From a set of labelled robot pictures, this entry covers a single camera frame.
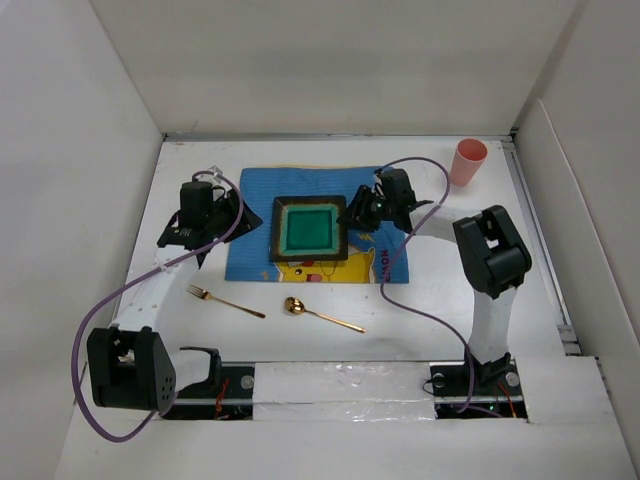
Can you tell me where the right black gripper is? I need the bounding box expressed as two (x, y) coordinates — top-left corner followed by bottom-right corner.
(336, 184), (396, 232)

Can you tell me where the blue yellow printed cloth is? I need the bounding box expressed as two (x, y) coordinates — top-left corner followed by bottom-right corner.
(225, 166), (409, 284)

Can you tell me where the green square plate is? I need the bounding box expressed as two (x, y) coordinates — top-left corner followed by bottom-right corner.
(269, 195), (348, 263)

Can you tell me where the pink plastic cup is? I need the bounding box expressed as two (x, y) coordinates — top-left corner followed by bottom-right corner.
(449, 138), (488, 187)

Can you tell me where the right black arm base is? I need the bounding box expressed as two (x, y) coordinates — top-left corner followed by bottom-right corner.
(422, 355), (528, 420)

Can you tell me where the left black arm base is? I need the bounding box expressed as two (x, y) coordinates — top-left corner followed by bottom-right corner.
(161, 363), (255, 421)

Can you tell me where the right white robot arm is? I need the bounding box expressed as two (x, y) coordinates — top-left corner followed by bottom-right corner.
(337, 169), (532, 394)

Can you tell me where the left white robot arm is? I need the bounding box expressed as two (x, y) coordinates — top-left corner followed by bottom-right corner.
(86, 180), (262, 412)

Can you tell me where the gold fork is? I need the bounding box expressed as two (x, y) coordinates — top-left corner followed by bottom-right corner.
(186, 284), (266, 319)

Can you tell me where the gold spoon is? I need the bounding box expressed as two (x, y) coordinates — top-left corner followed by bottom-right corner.
(284, 297), (367, 334)

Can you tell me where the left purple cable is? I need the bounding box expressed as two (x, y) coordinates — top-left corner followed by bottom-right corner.
(72, 169), (245, 444)

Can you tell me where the purple cable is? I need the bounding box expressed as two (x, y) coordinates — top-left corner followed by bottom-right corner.
(379, 156), (501, 419)
(72, 169), (245, 444)

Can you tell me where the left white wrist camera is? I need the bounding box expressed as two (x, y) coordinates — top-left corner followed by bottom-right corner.
(205, 166), (222, 183)

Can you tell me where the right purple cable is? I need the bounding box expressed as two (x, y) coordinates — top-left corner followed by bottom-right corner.
(379, 156), (501, 419)

